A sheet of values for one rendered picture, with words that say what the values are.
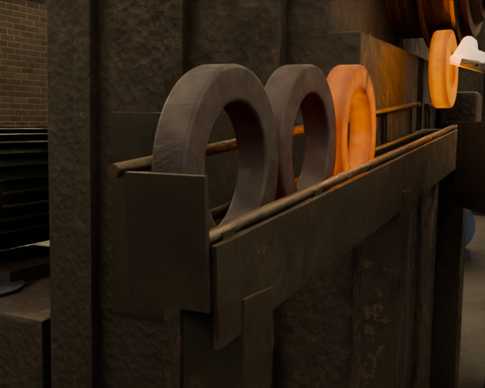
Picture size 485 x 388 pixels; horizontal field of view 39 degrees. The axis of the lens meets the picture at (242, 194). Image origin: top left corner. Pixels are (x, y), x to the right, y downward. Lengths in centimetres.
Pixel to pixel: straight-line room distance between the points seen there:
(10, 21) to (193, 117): 854
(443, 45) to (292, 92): 71
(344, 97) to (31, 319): 106
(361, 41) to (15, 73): 799
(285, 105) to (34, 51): 865
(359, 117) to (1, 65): 802
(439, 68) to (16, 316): 111
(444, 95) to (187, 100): 90
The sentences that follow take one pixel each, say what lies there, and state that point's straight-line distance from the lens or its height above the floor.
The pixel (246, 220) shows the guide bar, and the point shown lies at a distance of 58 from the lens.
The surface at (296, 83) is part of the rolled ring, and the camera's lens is 72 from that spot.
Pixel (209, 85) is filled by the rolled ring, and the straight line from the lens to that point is 56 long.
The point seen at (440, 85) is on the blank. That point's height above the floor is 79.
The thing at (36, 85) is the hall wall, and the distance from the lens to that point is 930.
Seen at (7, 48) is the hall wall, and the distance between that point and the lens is 898.
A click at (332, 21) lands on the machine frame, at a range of 124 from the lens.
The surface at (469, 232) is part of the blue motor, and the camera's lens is 372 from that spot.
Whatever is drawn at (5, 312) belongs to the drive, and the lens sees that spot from 177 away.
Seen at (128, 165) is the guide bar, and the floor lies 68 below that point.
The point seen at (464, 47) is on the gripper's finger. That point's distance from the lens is 143.
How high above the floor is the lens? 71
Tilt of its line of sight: 6 degrees down
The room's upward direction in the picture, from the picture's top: 1 degrees clockwise
